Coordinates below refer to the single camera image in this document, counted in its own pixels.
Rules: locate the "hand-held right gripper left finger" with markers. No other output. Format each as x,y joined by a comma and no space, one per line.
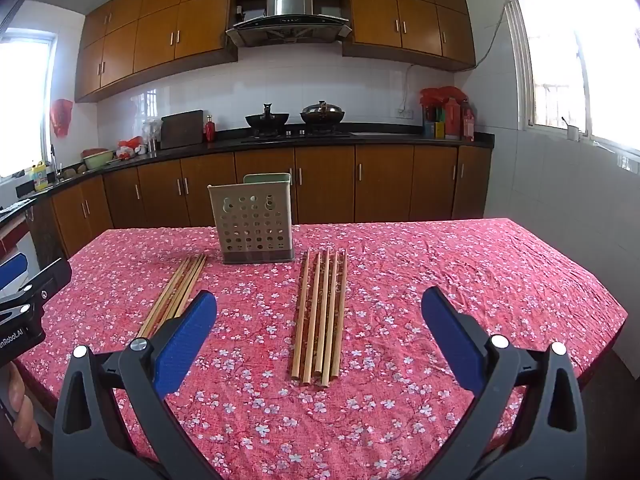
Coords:
185,340

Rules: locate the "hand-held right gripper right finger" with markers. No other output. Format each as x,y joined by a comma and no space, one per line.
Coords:
450,335

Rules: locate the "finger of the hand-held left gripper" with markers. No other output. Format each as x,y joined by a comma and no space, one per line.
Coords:
47,280
11,269

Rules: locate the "bunch of wooden chopsticks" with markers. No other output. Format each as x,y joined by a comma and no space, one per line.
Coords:
320,310
172,292

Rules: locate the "green chopstick holder basket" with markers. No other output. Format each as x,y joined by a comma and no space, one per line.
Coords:
250,225

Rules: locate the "person's left hand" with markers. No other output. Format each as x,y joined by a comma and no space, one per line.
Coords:
22,405

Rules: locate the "red floral tablecloth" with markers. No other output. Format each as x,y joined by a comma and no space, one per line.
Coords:
390,285

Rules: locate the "yellow detergent bottle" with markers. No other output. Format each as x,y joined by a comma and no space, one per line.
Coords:
40,177

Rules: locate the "metal faucet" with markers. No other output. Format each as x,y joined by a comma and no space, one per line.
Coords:
54,162

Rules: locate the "green basin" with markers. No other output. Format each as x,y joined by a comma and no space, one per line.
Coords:
97,160

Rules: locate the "crumpled red bag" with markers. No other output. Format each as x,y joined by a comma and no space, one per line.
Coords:
131,144

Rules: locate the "red plastic bag on hook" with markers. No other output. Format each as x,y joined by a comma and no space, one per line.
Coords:
61,116

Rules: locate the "small side window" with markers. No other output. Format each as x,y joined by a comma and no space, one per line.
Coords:
22,105

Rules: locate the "wooden lower cabinets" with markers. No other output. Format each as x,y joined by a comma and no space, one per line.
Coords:
325,185

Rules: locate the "wooden cabinets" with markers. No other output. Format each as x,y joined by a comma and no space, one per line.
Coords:
200,25
325,185

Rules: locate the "dark cutting board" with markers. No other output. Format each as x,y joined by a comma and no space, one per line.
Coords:
181,129

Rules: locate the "black kitchen countertop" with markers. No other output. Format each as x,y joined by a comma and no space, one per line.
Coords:
390,138

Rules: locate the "small red bottle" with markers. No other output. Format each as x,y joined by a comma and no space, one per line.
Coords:
210,130

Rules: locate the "blue and yellow packets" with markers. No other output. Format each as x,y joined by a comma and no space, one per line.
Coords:
432,122

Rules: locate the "dark red sauce bottle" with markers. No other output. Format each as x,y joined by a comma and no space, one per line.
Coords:
467,122

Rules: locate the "large red oil bottle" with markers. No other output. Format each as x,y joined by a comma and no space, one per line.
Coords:
452,120

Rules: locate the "black wok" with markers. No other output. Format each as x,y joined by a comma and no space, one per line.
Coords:
266,120

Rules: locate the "gas stove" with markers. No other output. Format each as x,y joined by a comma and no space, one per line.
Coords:
300,133

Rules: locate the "white cup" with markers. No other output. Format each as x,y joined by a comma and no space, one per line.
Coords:
573,131

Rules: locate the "red bag over condiments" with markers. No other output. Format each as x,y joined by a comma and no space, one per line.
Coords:
442,94

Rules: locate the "wok with glass lid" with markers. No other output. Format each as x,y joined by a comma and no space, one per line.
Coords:
322,114

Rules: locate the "wooden upper cabinets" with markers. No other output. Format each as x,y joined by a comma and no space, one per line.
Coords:
200,25

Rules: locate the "large bright window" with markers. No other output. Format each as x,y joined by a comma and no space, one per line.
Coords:
575,60

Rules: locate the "steel range hood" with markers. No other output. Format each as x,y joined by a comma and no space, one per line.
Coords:
287,10

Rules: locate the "wall power outlet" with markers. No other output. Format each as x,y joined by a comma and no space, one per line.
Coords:
405,112

